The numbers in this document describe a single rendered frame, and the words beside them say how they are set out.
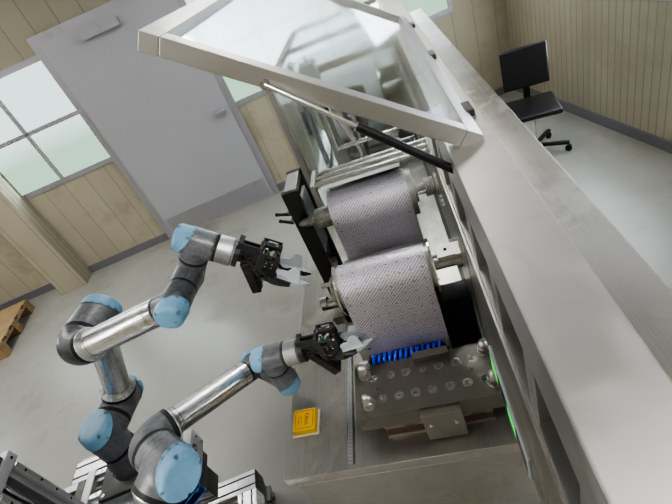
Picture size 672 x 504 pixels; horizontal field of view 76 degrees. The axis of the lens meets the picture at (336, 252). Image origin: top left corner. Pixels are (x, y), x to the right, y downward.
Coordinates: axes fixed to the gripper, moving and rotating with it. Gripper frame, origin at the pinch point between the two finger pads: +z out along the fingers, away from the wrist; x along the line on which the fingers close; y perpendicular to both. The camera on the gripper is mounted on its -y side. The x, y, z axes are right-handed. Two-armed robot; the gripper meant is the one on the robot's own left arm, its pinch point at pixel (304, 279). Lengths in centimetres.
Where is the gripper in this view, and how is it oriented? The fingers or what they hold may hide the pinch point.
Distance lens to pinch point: 117.8
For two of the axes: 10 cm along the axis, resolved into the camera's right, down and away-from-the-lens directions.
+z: 9.4, 2.8, 2.0
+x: 0.2, -6.1, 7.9
